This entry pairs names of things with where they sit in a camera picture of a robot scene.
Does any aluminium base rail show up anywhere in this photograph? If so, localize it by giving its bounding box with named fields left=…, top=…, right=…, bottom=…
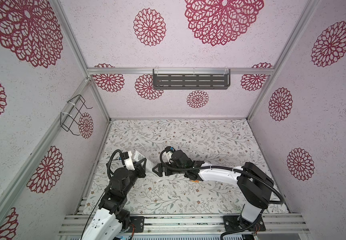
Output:
left=56, top=214, right=310, bottom=240

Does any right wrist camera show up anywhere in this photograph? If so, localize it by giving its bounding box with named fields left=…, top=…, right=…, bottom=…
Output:
left=164, top=146, right=176, bottom=163

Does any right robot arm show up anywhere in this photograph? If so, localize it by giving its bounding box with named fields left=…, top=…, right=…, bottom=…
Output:
left=152, top=147, right=275, bottom=224

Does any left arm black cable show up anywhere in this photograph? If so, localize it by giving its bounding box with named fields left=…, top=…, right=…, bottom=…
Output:
left=106, top=149, right=126, bottom=181

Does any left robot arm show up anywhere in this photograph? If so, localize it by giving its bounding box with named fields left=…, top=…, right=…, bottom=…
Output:
left=81, top=158, right=147, bottom=240

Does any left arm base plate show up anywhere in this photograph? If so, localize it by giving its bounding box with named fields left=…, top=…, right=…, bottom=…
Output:
left=125, top=216, right=145, bottom=234

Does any black wire wall rack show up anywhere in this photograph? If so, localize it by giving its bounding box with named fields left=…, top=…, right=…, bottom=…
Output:
left=59, top=95, right=93, bottom=136

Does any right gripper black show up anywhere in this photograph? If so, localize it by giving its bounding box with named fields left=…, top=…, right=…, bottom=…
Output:
left=152, top=161, right=187, bottom=176

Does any grey wall shelf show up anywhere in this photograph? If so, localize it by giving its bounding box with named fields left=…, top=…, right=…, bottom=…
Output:
left=152, top=69, right=231, bottom=90

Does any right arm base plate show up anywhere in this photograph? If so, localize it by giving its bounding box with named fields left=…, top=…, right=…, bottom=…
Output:
left=223, top=215, right=266, bottom=232

